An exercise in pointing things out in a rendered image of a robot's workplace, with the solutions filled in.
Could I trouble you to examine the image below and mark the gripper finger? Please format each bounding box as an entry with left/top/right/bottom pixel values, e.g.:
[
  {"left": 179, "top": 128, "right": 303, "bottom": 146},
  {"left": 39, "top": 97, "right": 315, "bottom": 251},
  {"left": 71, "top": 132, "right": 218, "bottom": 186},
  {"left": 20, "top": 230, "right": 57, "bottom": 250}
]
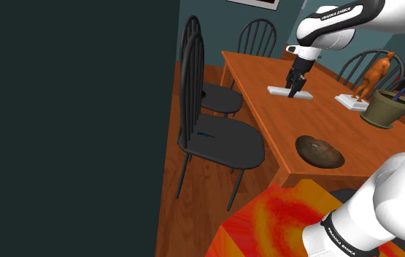
[
  {"left": 285, "top": 69, "right": 299, "bottom": 90},
  {"left": 288, "top": 76, "right": 308, "bottom": 99}
]

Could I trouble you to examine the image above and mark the white slab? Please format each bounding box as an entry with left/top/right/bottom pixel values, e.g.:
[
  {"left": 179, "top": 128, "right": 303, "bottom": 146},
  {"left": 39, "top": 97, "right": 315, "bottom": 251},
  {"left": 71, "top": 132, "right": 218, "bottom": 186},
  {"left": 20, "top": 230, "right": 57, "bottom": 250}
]
[{"left": 267, "top": 85, "right": 314, "bottom": 101}]

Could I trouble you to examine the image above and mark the brown wooden dining table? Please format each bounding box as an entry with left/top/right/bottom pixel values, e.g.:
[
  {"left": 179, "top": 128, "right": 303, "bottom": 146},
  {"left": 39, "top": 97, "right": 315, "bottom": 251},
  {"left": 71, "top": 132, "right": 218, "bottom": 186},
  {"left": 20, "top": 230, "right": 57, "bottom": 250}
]
[{"left": 220, "top": 50, "right": 405, "bottom": 188}]

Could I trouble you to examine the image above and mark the dark brown bowl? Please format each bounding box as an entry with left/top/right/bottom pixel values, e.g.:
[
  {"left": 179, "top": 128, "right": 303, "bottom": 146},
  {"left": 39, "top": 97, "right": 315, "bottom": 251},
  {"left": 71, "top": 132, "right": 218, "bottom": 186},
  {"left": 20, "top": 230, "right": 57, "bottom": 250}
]
[{"left": 295, "top": 134, "right": 346, "bottom": 169}]

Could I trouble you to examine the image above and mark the orange human figure white base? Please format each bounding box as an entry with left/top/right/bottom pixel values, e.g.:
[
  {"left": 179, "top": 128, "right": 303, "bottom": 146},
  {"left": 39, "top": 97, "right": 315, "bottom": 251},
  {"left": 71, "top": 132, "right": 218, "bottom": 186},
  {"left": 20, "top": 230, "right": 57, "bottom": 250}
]
[{"left": 334, "top": 51, "right": 397, "bottom": 112}]

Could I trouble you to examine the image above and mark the olive green plant pot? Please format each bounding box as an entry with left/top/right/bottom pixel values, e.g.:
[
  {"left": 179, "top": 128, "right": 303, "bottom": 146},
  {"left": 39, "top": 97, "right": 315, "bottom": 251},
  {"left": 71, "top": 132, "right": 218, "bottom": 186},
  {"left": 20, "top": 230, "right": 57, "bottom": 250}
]
[{"left": 359, "top": 88, "right": 405, "bottom": 130}]

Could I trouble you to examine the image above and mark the red and yellow robot stand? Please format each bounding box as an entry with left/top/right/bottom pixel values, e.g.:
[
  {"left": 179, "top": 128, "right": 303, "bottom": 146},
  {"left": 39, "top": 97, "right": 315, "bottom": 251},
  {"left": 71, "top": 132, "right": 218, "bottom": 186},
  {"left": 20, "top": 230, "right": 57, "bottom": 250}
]
[{"left": 204, "top": 178, "right": 405, "bottom": 257}]

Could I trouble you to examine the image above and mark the framed wall picture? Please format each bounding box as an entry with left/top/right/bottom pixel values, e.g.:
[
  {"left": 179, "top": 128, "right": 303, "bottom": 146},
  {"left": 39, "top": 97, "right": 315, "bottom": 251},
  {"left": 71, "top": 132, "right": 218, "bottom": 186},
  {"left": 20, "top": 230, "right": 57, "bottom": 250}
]
[{"left": 225, "top": 0, "right": 282, "bottom": 12}]

